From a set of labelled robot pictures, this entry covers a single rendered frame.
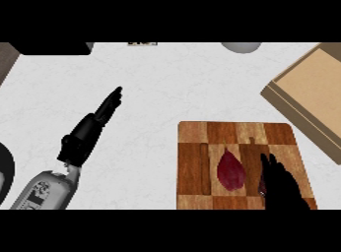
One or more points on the small pale printed object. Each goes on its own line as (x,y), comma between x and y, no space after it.
(143,43)

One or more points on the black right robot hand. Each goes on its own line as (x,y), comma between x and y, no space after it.
(282,188)

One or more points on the brown wooden cutting board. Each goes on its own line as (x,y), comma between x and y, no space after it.
(212,167)

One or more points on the black appliance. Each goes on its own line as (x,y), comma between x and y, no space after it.
(52,48)

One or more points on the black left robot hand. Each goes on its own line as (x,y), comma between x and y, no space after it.
(85,133)

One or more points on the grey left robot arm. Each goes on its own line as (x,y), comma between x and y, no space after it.
(45,190)

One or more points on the tan cardboard box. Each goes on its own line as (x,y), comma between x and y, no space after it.
(319,98)

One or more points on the grey round object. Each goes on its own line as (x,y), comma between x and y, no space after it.
(240,47)

